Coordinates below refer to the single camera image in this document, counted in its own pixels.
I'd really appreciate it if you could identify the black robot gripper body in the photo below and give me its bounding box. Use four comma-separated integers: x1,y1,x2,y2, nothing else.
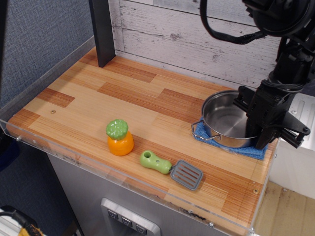
234,81,310,148

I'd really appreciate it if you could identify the yellow black object corner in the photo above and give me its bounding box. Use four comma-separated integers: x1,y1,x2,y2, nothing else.
0,206,44,236

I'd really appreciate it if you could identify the black left vertical post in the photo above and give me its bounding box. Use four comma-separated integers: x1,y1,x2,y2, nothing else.
89,0,116,67

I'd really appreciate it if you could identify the stainless steel pot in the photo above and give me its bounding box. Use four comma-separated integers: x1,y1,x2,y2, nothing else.
191,90,258,148

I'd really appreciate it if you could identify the orange green toy pineapple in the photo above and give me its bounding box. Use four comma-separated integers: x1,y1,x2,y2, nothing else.
106,119,134,156

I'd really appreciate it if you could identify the white grooved side unit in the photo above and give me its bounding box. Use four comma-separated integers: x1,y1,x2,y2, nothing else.
268,92,315,200

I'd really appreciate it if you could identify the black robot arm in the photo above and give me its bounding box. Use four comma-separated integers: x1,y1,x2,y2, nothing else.
200,0,315,149

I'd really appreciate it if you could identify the silver button control panel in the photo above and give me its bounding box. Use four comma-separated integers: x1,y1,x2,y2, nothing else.
100,198,161,236

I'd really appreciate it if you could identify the clear acrylic edge guard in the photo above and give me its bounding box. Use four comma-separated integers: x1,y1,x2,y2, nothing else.
4,39,278,235

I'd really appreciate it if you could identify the green grey toy spatula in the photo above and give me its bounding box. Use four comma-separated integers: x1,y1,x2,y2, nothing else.
140,150,203,191

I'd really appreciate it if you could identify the folded blue towel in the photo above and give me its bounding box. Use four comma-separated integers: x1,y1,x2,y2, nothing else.
191,119,268,160

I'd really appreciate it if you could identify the silver toy kitchen cabinet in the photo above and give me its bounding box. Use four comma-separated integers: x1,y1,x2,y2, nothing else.
49,155,249,236

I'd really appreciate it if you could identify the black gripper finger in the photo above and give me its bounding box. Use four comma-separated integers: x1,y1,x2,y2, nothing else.
245,117,261,138
255,126,281,149

